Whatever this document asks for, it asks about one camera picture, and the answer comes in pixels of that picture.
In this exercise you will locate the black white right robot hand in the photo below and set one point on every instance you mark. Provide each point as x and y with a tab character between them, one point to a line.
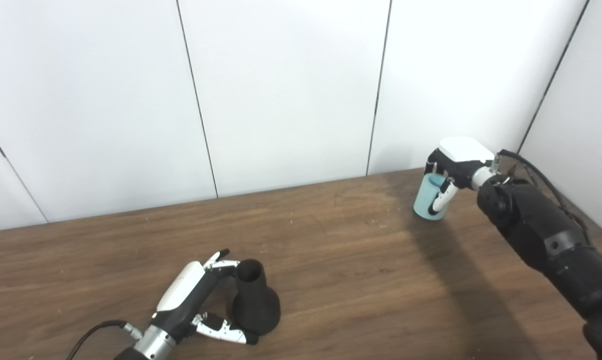
463	152

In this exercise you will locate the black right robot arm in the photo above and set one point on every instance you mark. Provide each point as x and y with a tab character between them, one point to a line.
546	235

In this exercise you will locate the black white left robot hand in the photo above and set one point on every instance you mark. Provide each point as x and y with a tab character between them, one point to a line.
181	300

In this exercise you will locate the black flared nozzle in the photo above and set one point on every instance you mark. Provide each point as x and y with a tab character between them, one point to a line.
255	305

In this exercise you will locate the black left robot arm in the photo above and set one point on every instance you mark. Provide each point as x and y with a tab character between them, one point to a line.
151	347

